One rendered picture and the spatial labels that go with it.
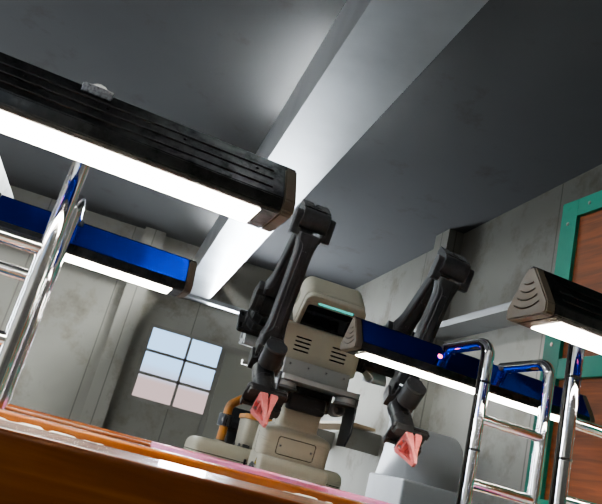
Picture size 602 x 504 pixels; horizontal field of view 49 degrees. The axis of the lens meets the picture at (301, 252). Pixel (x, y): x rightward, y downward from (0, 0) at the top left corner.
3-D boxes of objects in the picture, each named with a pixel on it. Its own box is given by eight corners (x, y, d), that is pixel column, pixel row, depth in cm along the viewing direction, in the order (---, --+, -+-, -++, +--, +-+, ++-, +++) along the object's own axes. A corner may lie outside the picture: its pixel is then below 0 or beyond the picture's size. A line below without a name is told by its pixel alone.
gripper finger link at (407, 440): (438, 460, 158) (429, 432, 167) (412, 452, 157) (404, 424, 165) (424, 480, 161) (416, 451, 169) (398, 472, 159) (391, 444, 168)
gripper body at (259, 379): (289, 397, 159) (287, 377, 166) (249, 386, 157) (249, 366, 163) (278, 417, 162) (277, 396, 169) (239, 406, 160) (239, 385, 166)
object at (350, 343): (338, 350, 142) (345, 318, 144) (569, 426, 159) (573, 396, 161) (354, 347, 135) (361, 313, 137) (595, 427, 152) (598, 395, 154)
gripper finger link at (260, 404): (290, 420, 152) (287, 393, 160) (261, 412, 150) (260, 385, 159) (278, 441, 155) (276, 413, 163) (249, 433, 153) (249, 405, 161)
